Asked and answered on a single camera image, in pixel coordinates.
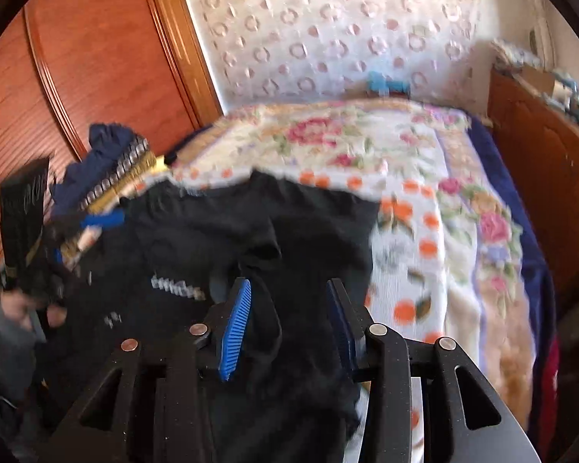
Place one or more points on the person's left hand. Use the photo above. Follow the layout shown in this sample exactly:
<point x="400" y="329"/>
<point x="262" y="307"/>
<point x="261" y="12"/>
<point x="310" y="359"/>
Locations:
<point x="20" y="308"/>

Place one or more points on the circle patterned lace curtain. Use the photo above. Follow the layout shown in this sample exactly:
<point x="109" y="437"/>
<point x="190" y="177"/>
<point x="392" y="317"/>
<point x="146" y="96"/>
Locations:
<point x="284" y="51"/>

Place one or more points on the black printed t-shirt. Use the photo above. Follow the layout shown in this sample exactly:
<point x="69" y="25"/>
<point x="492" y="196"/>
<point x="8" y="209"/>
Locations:
<point x="175" y="256"/>

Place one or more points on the navy blue folded garment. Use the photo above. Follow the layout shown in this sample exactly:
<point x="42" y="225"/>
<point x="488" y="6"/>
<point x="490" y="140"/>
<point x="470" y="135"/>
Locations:
<point x="109" y="142"/>

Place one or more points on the long wooden cabinet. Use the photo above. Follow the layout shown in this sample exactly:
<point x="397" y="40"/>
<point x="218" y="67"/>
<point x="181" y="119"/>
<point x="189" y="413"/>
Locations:
<point x="540" y="148"/>

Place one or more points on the cardboard box on cabinet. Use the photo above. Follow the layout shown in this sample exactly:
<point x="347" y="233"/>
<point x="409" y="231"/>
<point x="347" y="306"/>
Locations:
<point x="545" y="82"/>

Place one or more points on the orange print white blanket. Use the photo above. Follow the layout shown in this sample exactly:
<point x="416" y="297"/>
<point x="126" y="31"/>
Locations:
<point x="380" y="235"/>

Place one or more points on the folded patterned fabric pile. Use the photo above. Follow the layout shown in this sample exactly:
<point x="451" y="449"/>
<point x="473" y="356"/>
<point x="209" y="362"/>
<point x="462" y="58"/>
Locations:
<point x="512" y="57"/>

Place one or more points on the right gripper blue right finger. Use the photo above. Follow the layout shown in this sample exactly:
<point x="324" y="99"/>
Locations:
<point x="464" y="418"/>

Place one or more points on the blue toy on headboard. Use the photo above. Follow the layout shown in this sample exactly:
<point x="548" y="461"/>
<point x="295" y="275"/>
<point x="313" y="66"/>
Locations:
<point x="379" y="85"/>

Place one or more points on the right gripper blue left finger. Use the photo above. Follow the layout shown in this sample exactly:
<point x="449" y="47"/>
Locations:
<point x="145" y="403"/>

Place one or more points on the floral pink quilt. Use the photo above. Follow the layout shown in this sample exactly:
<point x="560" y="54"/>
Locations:
<point x="486" y="306"/>

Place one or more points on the wooden louvered wardrobe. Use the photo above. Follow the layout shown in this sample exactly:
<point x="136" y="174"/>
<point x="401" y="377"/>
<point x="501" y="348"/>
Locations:
<point x="66" y="64"/>

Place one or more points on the patterned folded cloth stack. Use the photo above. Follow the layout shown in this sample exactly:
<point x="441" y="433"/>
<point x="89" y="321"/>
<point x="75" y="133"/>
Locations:
<point x="135" y="161"/>

